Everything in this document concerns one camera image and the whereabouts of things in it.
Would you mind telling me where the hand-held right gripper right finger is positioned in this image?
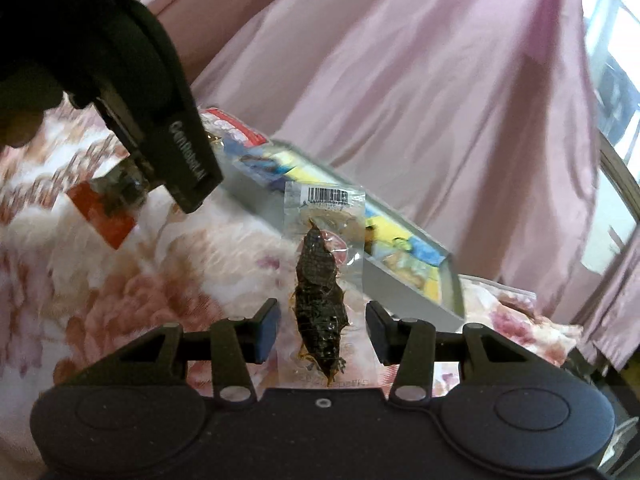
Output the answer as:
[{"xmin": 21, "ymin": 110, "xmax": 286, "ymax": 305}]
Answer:
[{"xmin": 365, "ymin": 300, "xmax": 538, "ymax": 406}]

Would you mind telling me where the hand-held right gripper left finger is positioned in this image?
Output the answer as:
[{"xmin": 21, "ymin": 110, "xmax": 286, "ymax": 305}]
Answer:
[{"xmin": 114, "ymin": 298, "xmax": 282, "ymax": 406}]

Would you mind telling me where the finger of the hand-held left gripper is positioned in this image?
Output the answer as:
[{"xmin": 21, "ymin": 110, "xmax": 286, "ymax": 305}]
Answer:
[{"xmin": 97, "ymin": 160, "xmax": 151, "ymax": 211}]

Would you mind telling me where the grey shallow box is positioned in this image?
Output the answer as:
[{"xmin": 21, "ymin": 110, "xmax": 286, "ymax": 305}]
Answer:
[{"xmin": 220, "ymin": 137, "xmax": 467, "ymax": 333}]

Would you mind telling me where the clear dark jerky packet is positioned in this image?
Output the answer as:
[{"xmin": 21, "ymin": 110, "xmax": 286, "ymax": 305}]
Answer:
[{"xmin": 282, "ymin": 181, "xmax": 368, "ymax": 391}]

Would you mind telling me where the red label meatball packet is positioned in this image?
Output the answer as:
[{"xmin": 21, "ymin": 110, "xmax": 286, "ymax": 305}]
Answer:
[{"xmin": 197, "ymin": 106, "xmax": 268, "ymax": 161}]

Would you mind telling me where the person's left hand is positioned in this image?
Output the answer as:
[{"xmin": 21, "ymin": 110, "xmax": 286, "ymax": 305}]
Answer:
[{"xmin": 0, "ymin": 67, "xmax": 63, "ymax": 150}]

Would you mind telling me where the floral bed sheet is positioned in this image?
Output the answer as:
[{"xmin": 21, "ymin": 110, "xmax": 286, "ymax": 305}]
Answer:
[{"xmin": 0, "ymin": 95, "xmax": 586, "ymax": 461}]

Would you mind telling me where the large pink curtain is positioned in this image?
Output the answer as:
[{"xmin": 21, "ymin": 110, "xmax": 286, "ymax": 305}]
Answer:
[{"xmin": 130, "ymin": 0, "xmax": 608, "ymax": 361}]

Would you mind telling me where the narrow pink curtain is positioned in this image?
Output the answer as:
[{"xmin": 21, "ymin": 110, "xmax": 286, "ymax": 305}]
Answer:
[{"xmin": 580, "ymin": 230, "xmax": 640, "ymax": 371}]

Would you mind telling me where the wooden frame window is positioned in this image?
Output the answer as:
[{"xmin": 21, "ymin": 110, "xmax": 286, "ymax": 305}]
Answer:
[{"xmin": 582, "ymin": 0, "xmax": 640, "ymax": 276}]

